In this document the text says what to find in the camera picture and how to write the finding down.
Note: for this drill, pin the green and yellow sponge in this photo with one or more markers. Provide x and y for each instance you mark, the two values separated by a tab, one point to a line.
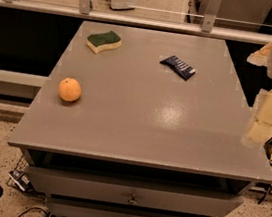
103	41

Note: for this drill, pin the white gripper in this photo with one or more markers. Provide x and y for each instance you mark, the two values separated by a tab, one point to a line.
260	123

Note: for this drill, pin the top grey drawer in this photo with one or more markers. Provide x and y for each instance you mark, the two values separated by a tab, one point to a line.
132	193

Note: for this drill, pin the orange fruit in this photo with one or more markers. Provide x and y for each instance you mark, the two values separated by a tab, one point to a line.
69	89

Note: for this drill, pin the metal railing with glass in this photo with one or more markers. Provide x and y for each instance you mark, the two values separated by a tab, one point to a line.
245	20

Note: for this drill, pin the dark blue rxbar wrapper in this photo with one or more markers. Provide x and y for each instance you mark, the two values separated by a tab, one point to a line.
179	67

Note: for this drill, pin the small device on floor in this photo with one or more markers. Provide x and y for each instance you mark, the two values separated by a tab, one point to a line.
20	179

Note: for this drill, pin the grey drawer cabinet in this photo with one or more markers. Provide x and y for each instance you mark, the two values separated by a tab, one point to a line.
137	120

